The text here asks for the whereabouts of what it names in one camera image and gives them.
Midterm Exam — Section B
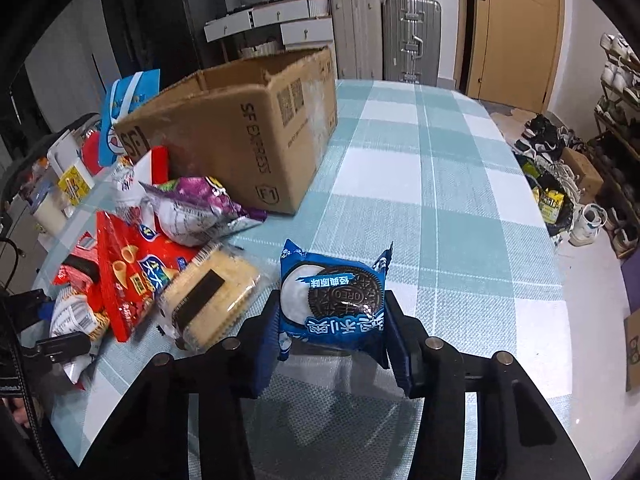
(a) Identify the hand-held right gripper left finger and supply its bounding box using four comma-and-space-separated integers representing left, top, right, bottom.
85, 290, 282, 480

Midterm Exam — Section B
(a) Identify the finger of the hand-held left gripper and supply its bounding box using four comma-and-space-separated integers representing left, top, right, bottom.
34, 332, 92, 364
0, 289, 54, 334

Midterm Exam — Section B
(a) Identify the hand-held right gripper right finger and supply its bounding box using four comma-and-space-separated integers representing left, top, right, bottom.
382, 290, 594, 480

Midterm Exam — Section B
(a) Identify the blue cookie packet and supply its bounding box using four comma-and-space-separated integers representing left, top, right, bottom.
277, 239, 394, 370

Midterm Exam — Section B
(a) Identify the red cone snack bag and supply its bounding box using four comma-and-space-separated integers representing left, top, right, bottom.
96, 210, 201, 343

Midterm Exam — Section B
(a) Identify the purple snack bag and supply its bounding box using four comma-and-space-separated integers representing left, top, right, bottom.
140, 176, 268, 248

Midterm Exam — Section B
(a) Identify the brown cardboard box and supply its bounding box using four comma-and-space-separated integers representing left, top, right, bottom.
114, 46, 339, 216

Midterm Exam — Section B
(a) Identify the white striped snack packet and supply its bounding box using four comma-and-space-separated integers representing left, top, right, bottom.
49, 290, 111, 356

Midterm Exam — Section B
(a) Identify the small red snack packet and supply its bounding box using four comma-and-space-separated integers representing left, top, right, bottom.
52, 247, 101, 286

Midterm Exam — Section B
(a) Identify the clear cracker packet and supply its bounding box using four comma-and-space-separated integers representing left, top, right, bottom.
159, 242, 262, 352

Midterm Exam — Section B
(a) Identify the white bottle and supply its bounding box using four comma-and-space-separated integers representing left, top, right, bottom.
31, 194, 68, 237

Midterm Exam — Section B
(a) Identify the yellow box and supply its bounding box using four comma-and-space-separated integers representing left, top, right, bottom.
57, 162, 93, 206

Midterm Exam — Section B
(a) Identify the white box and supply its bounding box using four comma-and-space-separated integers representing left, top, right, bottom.
47, 130, 83, 173

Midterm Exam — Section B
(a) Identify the white red snack bag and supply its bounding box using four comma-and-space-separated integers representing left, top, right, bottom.
111, 146, 171, 226

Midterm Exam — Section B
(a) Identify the yellow black bag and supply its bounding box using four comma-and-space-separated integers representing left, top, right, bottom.
536, 187, 566, 224

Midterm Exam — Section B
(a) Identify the blue cartoon gift bag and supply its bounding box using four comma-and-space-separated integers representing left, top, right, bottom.
98, 69, 162, 167

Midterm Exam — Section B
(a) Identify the white sneaker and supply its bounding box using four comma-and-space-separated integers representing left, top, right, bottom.
569, 204, 608, 247

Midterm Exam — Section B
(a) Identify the small cardboard box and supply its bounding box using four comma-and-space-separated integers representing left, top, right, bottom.
561, 147, 604, 206

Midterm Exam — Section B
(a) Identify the pile of shoes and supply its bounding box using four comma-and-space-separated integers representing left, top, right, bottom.
512, 114, 583, 161

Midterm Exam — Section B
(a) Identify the shoe rack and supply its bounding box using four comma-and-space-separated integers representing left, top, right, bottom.
592, 32, 640, 261

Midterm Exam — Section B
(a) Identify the silver suitcase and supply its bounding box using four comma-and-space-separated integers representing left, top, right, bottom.
382, 0, 443, 86

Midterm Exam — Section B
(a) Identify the black refrigerator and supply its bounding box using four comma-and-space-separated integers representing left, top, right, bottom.
100, 0, 226, 92

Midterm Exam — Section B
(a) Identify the beige suitcase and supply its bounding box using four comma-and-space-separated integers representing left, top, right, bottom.
331, 0, 385, 81

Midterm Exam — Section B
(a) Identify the white drawer cabinet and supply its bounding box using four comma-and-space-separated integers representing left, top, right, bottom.
204, 0, 335, 53

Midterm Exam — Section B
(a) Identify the wooden door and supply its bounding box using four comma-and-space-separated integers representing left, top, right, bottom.
465, 0, 566, 113

